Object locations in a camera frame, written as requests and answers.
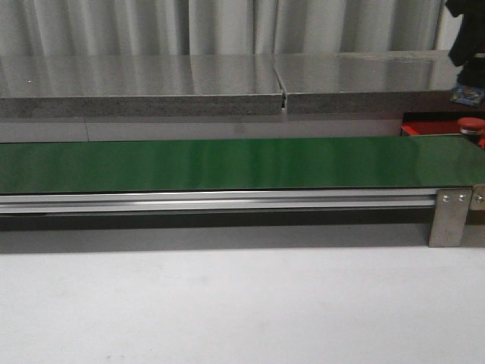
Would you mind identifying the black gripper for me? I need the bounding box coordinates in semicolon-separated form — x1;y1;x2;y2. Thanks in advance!
445;0;484;67

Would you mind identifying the red mushroom push button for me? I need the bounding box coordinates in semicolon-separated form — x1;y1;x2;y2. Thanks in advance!
449;52;485;108
457;117;485;144

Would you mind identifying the grey stone shelf slab right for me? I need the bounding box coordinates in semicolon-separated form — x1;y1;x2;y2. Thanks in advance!
272;51;484;115

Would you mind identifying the grey stone shelf slab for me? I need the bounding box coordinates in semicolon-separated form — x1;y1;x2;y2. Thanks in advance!
1;55;283;118
272;51;484;115

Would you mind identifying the red plastic tray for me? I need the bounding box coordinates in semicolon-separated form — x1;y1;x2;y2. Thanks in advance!
401;111;484;149

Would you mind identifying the green conveyor belt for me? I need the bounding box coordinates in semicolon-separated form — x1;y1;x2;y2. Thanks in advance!
1;136;484;194

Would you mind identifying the grey stone shelf slab left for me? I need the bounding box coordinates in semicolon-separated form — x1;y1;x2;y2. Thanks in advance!
1;55;283;118

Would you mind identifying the grey curtain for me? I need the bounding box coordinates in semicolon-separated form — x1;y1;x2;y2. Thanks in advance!
1;0;461;56

